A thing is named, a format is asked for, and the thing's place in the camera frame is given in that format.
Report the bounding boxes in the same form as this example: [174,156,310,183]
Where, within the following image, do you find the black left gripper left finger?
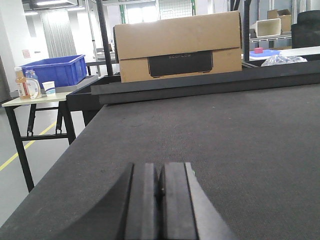
[54,163,159,240]

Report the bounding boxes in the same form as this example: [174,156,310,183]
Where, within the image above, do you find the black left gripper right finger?
[160,162,238,240]

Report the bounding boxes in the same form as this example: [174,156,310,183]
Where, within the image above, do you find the pink block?
[254,47,264,55]

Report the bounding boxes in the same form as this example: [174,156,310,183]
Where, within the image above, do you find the beige folding table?
[1,74,99,193]

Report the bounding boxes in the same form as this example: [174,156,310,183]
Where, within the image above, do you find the white paper cup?
[42,81,56,97]

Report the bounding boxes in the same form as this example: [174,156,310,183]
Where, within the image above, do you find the blue plastic crate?
[21,54,87,87]

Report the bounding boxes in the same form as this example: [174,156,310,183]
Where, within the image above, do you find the orange juice bottle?
[15,70,30,100]

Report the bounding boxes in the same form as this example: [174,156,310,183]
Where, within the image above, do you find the clear plastic bottle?
[25,69,42,99]

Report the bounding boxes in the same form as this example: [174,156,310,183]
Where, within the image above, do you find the large brown cardboard box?
[114,11,242,83]

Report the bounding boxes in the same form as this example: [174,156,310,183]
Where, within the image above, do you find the crumpled clear plastic bag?
[261,54,308,67]

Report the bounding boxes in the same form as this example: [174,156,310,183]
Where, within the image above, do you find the flat blue tray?
[249,49,281,58]

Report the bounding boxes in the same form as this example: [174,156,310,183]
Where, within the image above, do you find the metal shelf rack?
[249,32,292,50]

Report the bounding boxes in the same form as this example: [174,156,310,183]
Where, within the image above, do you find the white open box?
[251,18,282,38]

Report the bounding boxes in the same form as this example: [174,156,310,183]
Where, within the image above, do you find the black vertical pole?
[96,0,114,76]

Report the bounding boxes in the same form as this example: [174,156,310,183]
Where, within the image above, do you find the black office chair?
[291,10,320,49]

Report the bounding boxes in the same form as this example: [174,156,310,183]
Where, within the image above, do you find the small cardboard box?
[267,9,292,32]

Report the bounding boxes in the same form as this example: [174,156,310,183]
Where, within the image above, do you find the black conveyor frame rail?
[66,54,320,125]

